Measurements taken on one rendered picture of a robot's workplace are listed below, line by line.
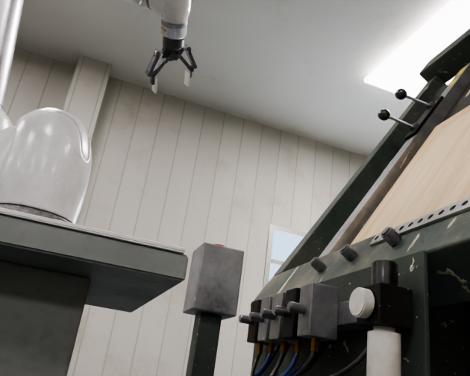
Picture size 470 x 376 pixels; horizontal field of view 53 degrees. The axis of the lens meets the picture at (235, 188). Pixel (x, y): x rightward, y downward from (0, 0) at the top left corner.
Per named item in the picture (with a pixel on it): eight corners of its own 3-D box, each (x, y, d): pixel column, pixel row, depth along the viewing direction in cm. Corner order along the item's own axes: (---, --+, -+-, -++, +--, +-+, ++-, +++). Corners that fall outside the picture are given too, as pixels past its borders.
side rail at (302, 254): (298, 301, 145) (272, 275, 145) (445, 101, 196) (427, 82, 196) (307, 298, 140) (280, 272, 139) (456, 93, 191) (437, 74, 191)
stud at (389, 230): (389, 248, 86) (377, 236, 86) (395, 239, 87) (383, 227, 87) (398, 245, 83) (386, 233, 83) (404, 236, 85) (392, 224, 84)
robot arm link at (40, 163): (44, 204, 79) (77, 92, 88) (-45, 200, 84) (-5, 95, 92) (92, 234, 94) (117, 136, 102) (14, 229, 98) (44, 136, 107)
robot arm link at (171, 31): (156, 15, 164) (156, 31, 168) (168, 26, 159) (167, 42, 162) (180, 13, 168) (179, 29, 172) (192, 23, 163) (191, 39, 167)
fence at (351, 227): (325, 273, 123) (314, 262, 123) (468, 77, 167) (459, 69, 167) (335, 270, 118) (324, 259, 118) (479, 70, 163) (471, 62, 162)
